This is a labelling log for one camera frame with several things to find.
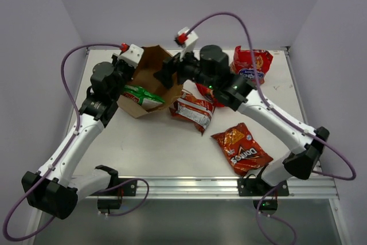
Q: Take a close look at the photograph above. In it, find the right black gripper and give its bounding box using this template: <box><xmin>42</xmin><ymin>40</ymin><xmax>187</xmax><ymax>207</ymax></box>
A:
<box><xmin>153</xmin><ymin>43</ymin><xmax>218</xmax><ymax>92</ymax></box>

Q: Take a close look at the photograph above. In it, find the brown paper bag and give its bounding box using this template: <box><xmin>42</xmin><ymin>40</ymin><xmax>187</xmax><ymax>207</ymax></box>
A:
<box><xmin>117</xmin><ymin>45</ymin><xmax>183</xmax><ymax>118</ymax></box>

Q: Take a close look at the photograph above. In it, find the green snack bag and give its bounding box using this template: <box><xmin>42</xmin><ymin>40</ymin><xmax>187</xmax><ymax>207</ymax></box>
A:
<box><xmin>122</xmin><ymin>85</ymin><xmax>165</xmax><ymax>110</ymax></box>

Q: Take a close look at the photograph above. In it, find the red Doritos chip bag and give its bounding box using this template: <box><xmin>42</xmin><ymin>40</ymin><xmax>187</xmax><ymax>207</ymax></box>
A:
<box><xmin>169</xmin><ymin>90</ymin><xmax>216</xmax><ymax>135</ymax></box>

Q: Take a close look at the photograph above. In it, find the red fruit gummies bag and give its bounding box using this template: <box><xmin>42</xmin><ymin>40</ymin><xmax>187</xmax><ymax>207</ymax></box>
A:
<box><xmin>196</xmin><ymin>83</ymin><xmax>225</xmax><ymax>108</ymax></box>

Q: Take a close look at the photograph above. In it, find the red patterned snack bag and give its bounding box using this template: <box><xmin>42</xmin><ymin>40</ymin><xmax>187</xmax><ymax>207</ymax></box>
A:
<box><xmin>230</xmin><ymin>46</ymin><xmax>274</xmax><ymax>84</ymax></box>

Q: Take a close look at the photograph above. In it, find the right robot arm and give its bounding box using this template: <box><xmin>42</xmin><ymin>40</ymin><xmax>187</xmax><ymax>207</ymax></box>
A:
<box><xmin>153</xmin><ymin>45</ymin><xmax>329</xmax><ymax>195</ymax></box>

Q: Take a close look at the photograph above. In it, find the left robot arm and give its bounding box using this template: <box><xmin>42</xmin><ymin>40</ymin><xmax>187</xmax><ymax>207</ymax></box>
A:
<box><xmin>21</xmin><ymin>53</ymin><xmax>142</xmax><ymax>219</ymax></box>

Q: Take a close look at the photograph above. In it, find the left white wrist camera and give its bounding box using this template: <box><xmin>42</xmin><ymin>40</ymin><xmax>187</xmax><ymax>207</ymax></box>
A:
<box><xmin>118</xmin><ymin>43</ymin><xmax>144</xmax><ymax>69</ymax></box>

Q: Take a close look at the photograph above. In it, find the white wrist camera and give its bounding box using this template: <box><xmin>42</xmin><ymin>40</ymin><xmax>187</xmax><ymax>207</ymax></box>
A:
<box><xmin>174</xmin><ymin>27</ymin><xmax>198</xmax><ymax>61</ymax></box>
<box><xmin>118</xmin><ymin>43</ymin><xmax>144</xmax><ymax>69</ymax></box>

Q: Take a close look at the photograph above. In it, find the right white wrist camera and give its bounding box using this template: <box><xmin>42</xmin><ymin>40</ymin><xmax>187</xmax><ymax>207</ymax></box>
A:
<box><xmin>174</xmin><ymin>27</ymin><xmax>198</xmax><ymax>61</ymax></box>

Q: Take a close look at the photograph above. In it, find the aluminium front rail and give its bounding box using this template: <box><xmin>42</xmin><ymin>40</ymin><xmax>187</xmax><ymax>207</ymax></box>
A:
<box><xmin>36</xmin><ymin>176</ymin><xmax>339</xmax><ymax>200</ymax></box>

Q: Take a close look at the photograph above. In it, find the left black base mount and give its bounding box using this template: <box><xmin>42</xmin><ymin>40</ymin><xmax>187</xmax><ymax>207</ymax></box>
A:
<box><xmin>91</xmin><ymin>178</ymin><xmax>141</xmax><ymax>217</ymax></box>

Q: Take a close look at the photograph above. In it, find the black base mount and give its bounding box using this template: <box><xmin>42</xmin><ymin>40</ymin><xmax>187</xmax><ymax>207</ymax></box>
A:
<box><xmin>237</xmin><ymin>173</ymin><xmax>290</xmax><ymax>216</ymax></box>
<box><xmin>91</xmin><ymin>178</ymin><xmax>141</xmax><ymax>217</ymax></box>

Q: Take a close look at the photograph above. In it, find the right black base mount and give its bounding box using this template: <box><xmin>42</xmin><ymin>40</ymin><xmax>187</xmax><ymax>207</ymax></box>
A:
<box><xmin>237</xmin><ymin>173</ymin><xmax>290</xmax><ymax>216</ymax></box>

